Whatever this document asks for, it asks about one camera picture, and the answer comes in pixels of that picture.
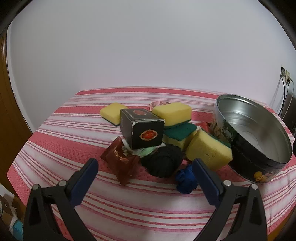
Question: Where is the wooden door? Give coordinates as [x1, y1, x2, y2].
[0, 35, 33, 186]

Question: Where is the red white striped tablecloth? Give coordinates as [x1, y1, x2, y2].
[7, 87, 296, 241]

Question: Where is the blue rope ball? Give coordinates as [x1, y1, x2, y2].
[175, 165, 199, 194]

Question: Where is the white cable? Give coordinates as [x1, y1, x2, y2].
[283, 80, 296, 114]

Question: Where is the green white packet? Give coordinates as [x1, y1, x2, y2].
[133, 146, 160, 158]

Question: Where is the black monitor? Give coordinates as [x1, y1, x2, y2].
[282, 93, 296, 139]

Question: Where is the round metal tin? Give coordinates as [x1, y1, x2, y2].
[211, 94, 293, 184]

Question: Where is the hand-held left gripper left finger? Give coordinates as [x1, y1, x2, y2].
[23, 158, 99, 241]

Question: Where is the black rope ball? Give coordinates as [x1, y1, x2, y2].
[141, 144, 183, 178]

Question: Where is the yellow green sponge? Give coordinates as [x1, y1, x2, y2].
[162, 122, 203, 151]
[99, 103, 129, 127]
[152, 103, 192, 129]
[186, 128, 233, 172]

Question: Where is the light blue cloth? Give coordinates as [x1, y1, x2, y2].
[10, 220, 23, 235]

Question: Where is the pink brown snack packet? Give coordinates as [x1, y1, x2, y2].
[150, 101, 171, 112]

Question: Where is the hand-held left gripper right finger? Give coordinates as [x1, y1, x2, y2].
[192, 158, 269, 241]

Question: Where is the black cable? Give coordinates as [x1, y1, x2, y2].
[277, 76, 286, 116]

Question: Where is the black cardboard box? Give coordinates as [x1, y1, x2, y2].
[120, 108, 165, 150]

